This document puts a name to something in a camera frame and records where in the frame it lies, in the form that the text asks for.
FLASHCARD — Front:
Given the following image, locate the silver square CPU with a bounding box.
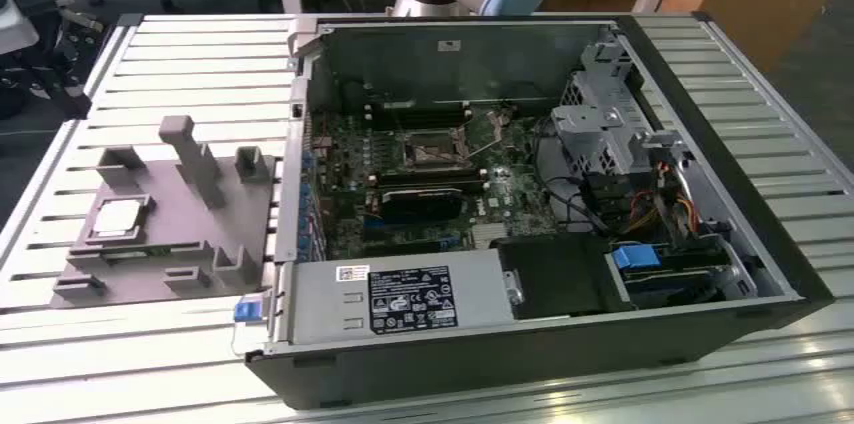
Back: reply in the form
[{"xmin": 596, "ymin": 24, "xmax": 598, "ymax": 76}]
[{"xmin": 92, "ymin": 201, "xmax": 145, "ymax": 234}]

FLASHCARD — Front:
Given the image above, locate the black RAM slot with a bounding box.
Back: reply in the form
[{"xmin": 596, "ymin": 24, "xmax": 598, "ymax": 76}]
[
  {"xmin": 376, "ymin": 171, "xmax": 480, "ymax": 183},
  {"xmin": 376, "ymin": 180, "xmax": 483, "ymax": 193},
  {"xmin": 371, "ymin": 112, "xmax": 468, "ymax": 129},
  {"xmin": 371, "ymin": 101, "xmax": 468, "ymax": 114}
]

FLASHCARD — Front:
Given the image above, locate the CPU socket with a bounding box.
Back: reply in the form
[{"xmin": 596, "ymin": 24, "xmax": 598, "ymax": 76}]
[{"xmin": 399, "ymin": 131, "xmax": 472, "ymax": 168}]

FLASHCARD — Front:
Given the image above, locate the grey plastic parts rack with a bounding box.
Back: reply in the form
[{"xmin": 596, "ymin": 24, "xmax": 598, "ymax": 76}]
[{"xmin": 49, "ymin": 115, "xmax": 279, "ymax": 310}]

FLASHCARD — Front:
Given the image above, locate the green RAM stick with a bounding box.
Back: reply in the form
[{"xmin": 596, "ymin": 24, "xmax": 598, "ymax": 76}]
[{"xmin": 99, "ymin": 247, "xmax": 169, "ymax": 261}]

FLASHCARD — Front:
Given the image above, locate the blue plastic case latch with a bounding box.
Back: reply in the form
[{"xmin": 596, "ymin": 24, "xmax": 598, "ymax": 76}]
[{"xmin": 232, "ymin": 295, "xmax": 267, "ymax": 323}]

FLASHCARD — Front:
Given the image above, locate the black graphics card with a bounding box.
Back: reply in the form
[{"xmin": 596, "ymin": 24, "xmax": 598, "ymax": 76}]
[{"xmin": 378, "ymin": 187, "xmax": 466, "ymax": 223}]

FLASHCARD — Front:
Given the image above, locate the silver power supply with label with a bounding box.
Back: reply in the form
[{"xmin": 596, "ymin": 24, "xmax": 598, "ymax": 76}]
[{"xmin": 284, "ymin": 251, "xmax": 516, "ymax": 346}]

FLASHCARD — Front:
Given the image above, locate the metal socket cover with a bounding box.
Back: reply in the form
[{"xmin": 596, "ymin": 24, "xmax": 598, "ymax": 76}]
[{"xmin": 483, "ymin": 108, "xmax": 522, "ymax": 148}]

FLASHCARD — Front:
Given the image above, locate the green motherboard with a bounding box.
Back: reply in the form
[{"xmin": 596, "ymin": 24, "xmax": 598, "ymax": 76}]
[{"xmin": 303, "ymin": 108, "xmax": 559, "ymax": 263}]

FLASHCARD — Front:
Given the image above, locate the silver chipset heat sink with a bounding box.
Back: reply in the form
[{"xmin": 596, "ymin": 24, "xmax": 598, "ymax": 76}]
[{"xmin": 475, "ymin": 223, "xmax": 514, "ymax": 247}]

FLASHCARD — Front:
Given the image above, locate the silver metal drive cage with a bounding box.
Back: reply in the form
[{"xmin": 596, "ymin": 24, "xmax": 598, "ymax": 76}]
[{"xmin": 550, "ymin": 40, "xmax": 672, "ymax": 176}]

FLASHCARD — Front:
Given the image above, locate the black plastic shroud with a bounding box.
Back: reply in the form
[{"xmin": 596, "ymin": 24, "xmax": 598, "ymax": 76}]
[{"xmin": 496, "ymin": 233, "xmax": 634, "ymax": 321}]

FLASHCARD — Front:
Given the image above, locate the black open PC case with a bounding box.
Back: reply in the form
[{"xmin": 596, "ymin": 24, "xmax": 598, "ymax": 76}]
[{"xmin": 243, "ymin": 12, "xmax": 839, "ymax": 411}]

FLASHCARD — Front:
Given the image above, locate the blue disk carrier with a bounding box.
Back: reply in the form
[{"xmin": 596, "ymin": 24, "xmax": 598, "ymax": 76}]
[{"xmin": 611, "ymin": 242, "xmax": 663, "ymax": 271}]

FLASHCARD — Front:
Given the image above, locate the thin black wire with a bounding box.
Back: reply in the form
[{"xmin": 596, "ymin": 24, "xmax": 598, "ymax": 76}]
[{"xmin": 540, "ymin": 174, "xmax": 606, "ymax": 236}]

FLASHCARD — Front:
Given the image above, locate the coloured wire bundle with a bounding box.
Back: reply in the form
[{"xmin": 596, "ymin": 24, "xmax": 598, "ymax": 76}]
[{"xmin": 626, "ymin": 161, "xmax": 706, "ymax": 245}]

